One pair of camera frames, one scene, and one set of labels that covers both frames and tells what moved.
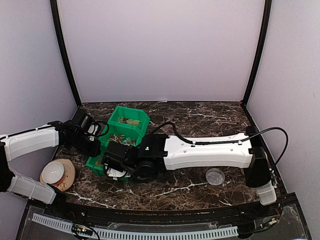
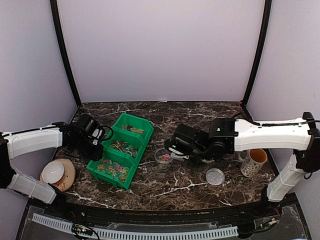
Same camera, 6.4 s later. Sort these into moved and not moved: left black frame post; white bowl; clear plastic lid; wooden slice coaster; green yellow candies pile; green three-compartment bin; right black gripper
Moved: green three-compartment bin; green yellow candies pile; right black gripper
Not moved: wooden slice coaster; left black frame post; white bowl; clear plastic lid
